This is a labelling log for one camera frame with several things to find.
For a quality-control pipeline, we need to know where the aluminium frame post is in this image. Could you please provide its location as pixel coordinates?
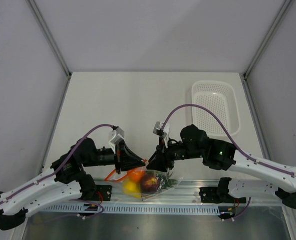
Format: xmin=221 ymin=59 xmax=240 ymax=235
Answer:
xmin=26 ymin=0 xmax=72 ymax=79
xmin=243 ymin=0 xmax=295 ymax=81

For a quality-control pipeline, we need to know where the black mounting plate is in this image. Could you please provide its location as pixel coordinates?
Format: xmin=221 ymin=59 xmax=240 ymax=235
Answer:
xmin=199 ymin=187 xmax=247 ymax=204
xmin=84 ymin=185 xmax=112 ymax=212

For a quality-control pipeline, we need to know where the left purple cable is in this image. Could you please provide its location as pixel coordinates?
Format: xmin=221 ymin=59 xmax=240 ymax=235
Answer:
xmin=0 ymin=123 xmax=105 ymax=220

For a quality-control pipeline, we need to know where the orange fruit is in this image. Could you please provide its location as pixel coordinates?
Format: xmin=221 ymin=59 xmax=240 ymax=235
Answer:
xmin=128 ymin=169 xmax=145 ymax=183

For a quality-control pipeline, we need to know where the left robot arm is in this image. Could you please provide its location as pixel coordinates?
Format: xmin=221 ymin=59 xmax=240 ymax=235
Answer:
xmin=0 ymin=138 xmax=145 ymax=231

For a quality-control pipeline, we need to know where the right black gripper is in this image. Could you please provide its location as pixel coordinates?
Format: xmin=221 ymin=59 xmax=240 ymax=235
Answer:
xmin=147 ymin=136 xmax=203 ymax=173

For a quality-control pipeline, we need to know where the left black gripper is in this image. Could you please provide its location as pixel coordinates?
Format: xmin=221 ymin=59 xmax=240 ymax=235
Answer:
xmin=83 ymin=139 xmax=146 ymax=174

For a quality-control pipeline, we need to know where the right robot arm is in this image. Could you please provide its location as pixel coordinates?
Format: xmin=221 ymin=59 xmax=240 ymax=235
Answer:
xmin=147 ymin=122 xmax=296 ymax=210

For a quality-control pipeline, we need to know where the toy pineapple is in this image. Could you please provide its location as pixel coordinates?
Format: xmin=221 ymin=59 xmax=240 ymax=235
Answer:
xmin=158 ymin=172 xmax=178 ymax=190

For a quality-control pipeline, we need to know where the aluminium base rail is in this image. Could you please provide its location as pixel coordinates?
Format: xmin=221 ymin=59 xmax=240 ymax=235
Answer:
xmin=21 ymin=177 xmax=295 ymax=207

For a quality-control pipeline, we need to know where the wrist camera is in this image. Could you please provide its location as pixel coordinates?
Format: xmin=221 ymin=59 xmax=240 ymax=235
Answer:
xmin=108 ymin=126 xmax=124 ymax=153
xmin=153 ymin=121 xmax=170 ymax=148

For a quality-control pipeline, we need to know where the right aluminium frame post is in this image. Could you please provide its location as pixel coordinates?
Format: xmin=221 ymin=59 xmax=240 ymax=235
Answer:
xmin=243 ymin=0 xmax=295 ymax=81

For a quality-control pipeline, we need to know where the clear zip top bag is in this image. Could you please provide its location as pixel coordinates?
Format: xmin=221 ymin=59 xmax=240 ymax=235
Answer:
xmin=104 ymin=165 xmax=183 ymax=201

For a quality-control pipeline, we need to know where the white slotted cable duct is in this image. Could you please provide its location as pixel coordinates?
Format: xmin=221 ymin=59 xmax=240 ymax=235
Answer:
xmin=43 ymin=202 xmax=220 ymax=216

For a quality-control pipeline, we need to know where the white perforated basket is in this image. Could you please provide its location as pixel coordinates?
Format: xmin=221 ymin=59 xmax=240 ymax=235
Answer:
xmin=191 ymin=80 xmax=240 ymax=138

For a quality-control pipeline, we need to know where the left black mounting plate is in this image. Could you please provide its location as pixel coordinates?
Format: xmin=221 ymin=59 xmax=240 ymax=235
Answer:
xmin=84 ymin=185 xmax=112 ymax=212

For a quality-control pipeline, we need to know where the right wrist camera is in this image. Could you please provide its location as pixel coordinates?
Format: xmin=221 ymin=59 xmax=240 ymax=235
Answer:
xmin=153 ymin=121 xmax=170 ymax=148

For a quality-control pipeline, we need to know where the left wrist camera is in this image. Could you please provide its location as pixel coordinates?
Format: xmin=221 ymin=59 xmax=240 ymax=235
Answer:
xmin=108 ymin=126 xmax=124 ymax=153

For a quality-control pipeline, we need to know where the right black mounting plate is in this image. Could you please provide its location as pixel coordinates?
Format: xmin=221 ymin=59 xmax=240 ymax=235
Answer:
xmin=199 ymin=187 xmax=247 ymax=204

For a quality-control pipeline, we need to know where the left aluminium frame post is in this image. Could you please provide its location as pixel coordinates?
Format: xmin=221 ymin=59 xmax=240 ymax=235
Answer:
xmin=26 ymin=0 xmax=72 ymax=79

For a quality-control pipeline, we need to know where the dark red apple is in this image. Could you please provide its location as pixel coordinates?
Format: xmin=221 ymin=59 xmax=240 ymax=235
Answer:
xmin=140 ymin=174 xmax=160 ymax=193

